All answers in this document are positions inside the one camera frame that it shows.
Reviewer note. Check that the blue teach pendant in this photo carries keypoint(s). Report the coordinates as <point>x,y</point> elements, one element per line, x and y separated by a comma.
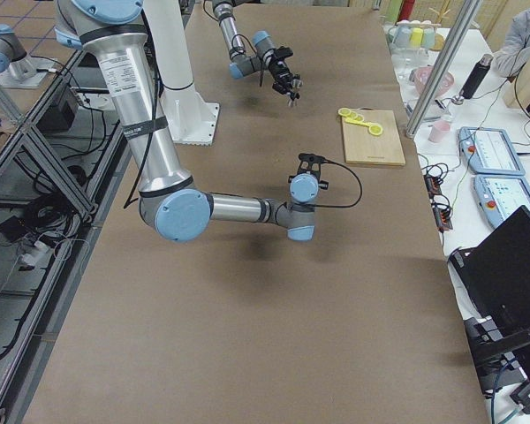
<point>489,151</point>
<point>499,196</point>

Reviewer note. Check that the bamboo cutting board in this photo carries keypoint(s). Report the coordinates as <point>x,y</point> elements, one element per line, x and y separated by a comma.
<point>360,147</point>

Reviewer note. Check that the lemon slice on knife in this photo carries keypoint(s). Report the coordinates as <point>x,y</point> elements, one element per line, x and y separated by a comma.
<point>375,130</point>

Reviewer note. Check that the lemon slice at board corner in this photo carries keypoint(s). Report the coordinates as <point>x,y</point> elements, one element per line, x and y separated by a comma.
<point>344,112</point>

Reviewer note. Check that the pink plastic cup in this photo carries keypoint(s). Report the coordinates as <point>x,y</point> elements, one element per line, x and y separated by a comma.
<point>439,130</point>

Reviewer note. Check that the aluminium frame post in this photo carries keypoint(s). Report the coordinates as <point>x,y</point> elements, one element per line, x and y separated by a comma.
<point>456,35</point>

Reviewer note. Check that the black computer monitor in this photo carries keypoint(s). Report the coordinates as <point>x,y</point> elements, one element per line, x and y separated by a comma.
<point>496,275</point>

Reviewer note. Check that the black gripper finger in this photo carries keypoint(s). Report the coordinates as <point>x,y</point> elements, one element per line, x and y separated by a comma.
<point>292,95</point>
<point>296,86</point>

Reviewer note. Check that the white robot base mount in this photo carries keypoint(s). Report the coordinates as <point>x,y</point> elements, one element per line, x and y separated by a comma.
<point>191,119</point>

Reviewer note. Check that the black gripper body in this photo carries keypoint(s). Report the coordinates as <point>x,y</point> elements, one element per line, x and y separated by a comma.
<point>282,75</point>

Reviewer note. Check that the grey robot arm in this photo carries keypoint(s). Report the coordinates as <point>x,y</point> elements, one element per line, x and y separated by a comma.
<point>141,49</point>
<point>257,55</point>

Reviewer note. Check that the black water bottle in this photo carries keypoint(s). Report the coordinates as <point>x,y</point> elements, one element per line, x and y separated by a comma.
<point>476,76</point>

